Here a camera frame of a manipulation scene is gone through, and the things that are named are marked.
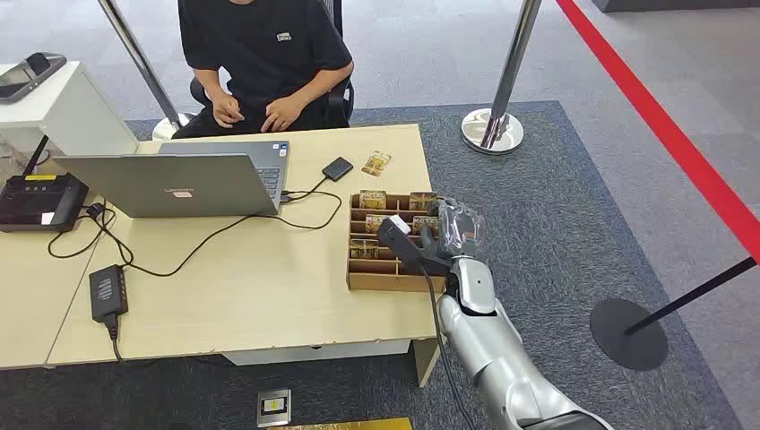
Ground person's right hand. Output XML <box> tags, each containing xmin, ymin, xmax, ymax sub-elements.
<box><xmin>211</xmin><ymin>91</ymin><xmax>246</xmax><ymax>129</ymax></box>

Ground person's left hand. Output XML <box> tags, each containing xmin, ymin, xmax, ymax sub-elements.
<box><xmin>260</xmin><ymin>94</ymin><xmax>307</xmax><ymax>134</ymax></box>

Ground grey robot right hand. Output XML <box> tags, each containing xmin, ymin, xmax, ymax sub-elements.
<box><xmin>418</xmin><ymin>198</ymin><xmax>487</xmax><ymax>262</ymax></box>

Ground person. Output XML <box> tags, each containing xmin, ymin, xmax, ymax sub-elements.
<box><xmin>172</xmin><ymin>0</ymin><xmax>356</xmax><ymax>141</ymax></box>

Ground cardboard card organizer box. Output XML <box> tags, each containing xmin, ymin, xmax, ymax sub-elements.
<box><xmin>346</xmin><ymin>191</ymin><xmax>447</xmax><ymax>295</ymax></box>

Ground small black external drive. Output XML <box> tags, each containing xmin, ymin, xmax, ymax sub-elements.
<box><xmin>321</xmin><ymin>156</ymin><xmax>355</xmax><ymax>182</ymax></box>

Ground silver laptop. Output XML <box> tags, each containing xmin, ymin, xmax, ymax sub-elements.
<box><xmin>53</xmin><ymin>140</ymin><xmax>291</xmax><ymax>219</ymax></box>

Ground dark grey carpet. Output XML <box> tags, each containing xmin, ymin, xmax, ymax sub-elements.
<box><xmin>0</xmin><ymin>100</ymin><xmax>745</xmax><ymax>430</ymax></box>

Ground white cabinet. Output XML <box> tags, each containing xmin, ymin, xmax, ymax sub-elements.
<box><xmin>0</xmin><ymin>61</ymin><xmax>140</xmax><ymax>159</ymax></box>

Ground grey handheld device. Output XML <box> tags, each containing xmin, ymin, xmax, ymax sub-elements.
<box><xmin>0</xmin><ymin>52</ymin><xmax>67</xmax><ymax>105</ymax></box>

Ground black router with antenna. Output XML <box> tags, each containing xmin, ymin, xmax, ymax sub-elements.
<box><xmin>0</xmin><ymin>134</ymin><xmax>90</xmax><ymax>233</ymax></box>

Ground black power adapter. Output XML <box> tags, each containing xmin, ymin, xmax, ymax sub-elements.
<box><xmin>89</xmin><ymin>264</ymin><xmax>129</xmax><ymax>324</ymax></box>

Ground red barrier belt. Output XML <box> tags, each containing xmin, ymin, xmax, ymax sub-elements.
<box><xmin>555</xmin><ymin>0</ymin><xmax>760</xmax><ymax>263</ymax></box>

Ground small silver box yellow label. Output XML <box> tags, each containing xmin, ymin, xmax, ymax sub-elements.
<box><xmin>256</xmin><ymin>388</ymin><xmax>293</xmax><ymax>429</ymax></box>

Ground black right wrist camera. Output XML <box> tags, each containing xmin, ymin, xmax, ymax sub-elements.
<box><xmin>376</xmin><ymin>216</ymin><xmax>453</xmax><ymax>278</ymax></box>

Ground black drive cable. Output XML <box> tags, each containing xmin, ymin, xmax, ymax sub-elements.
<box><xmin>280</xmin><ymin>175</ymin><xmax>331</xmax><ymax>201</ymax></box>

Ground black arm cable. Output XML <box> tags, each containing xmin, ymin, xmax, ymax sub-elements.
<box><xmin>418</xmin><ymin>267</ymin><xmax>479</xmax><ymax>430</ymax></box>

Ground chrome stanchion post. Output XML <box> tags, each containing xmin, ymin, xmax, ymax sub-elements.
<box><xmin>461</xmin><ymin>0</ymin><xmax>543</xmax><ymax>156</ymax></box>
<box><xmin>98</xmin><ymin>0</ymin><xmax>197</xmax><ymax>142</ymax></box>

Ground black laptop power cable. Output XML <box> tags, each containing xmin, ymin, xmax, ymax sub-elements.
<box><xmin>89</xmin><ymin>189</ymin><xmax>344</xmax><ymax>279</ymax></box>

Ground black stanchion post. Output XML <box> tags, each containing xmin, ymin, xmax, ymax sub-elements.
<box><xmin>589</xmin><ymin>256</ymin><xmax>759</xmax><ymax>373</ymax></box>

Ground black router cable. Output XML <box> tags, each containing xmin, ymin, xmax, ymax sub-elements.
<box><xmin>47</xmin><ymin>203</ymin><xmax>117</xmax><ymax>261</ymax></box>

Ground black adapter mains cable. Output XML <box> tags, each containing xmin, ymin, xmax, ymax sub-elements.
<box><xmin>105</xmin><ymin>314</ymin><xmax>125</xmax><ymax>365</ymax></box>

